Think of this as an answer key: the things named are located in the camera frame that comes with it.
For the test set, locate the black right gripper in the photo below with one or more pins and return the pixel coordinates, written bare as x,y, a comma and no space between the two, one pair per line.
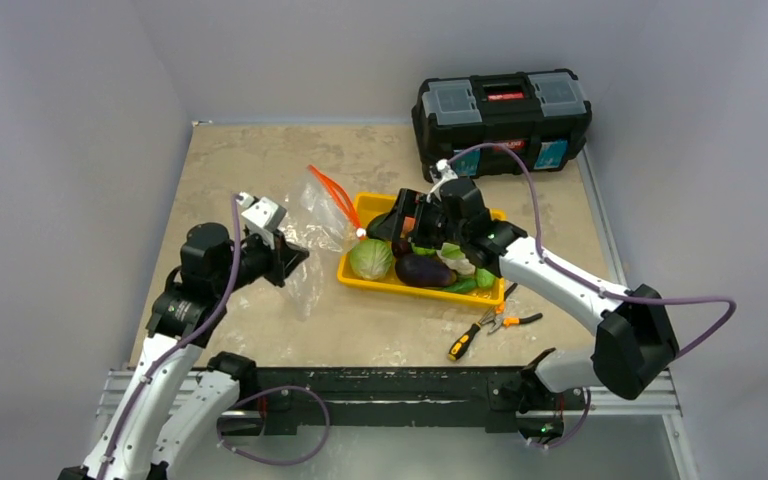
412,218

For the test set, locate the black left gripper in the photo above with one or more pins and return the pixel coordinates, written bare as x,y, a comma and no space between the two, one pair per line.
281,263

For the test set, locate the clear orange zip bag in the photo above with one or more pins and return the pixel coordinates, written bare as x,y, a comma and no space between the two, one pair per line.
322,220

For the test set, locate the purple eggplant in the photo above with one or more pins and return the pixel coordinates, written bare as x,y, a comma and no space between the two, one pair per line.
420,271

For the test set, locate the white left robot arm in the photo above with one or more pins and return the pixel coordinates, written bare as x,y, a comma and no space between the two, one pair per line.
146,438

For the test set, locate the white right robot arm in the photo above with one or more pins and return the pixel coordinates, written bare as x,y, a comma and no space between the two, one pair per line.
633,337

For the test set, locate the dark green avocado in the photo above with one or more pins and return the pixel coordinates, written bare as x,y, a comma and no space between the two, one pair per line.
380,227

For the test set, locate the yellow plastic tray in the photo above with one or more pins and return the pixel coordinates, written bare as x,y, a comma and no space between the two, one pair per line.
369,205

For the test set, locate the dark red plum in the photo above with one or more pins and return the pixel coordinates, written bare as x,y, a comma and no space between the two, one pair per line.
401,248

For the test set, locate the green cabbage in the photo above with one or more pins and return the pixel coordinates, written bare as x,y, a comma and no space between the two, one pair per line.
371,259

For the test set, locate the white cauliflower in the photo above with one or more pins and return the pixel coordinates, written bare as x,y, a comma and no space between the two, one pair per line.
455,259

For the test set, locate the green pepper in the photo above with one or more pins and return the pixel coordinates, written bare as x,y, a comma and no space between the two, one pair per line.
484,279

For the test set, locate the yellow black screwdriver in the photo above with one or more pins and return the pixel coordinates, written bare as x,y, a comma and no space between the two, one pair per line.
463,342

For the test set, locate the black plastic toolbox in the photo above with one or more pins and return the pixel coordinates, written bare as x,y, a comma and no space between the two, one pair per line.
501,124

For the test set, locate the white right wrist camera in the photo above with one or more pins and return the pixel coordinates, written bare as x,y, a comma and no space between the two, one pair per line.
444,174

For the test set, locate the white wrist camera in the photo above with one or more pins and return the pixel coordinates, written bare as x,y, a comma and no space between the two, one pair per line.
260,215
444,174

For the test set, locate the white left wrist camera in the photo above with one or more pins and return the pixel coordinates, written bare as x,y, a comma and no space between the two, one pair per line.
260,215

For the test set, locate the black metal base frame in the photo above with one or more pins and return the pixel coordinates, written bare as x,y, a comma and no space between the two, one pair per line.
495,399

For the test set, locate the orange handled pliers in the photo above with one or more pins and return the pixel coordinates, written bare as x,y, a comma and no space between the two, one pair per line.
496,317

